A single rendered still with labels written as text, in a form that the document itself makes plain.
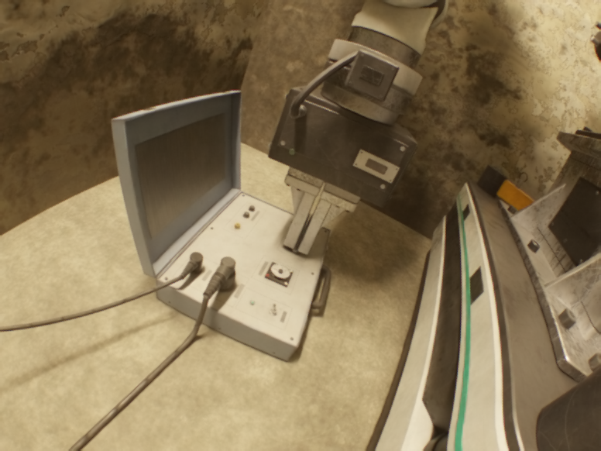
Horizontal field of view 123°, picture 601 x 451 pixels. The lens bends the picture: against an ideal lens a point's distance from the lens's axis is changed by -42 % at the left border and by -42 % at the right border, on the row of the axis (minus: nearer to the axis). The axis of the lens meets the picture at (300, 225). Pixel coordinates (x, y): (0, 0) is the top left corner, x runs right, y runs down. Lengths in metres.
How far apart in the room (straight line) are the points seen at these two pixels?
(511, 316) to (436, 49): 0.91
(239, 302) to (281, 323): 0.08
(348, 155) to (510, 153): 0.80
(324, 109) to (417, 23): 0.21
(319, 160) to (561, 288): 0.44
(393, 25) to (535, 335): 0.44
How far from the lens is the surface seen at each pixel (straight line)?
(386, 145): 0.45
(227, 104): 0.69
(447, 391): 0.36
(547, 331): 0.40
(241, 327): 0.48
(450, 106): 1.07
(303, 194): 0.54
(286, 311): 0.51
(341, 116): 0.44
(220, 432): 0.46
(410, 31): 0.46
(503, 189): 0.94
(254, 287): 0.52
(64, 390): 0.50
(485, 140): 1.10
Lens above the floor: 0.45
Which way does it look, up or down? 33 degrees down
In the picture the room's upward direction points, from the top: 23 degrees clockwise
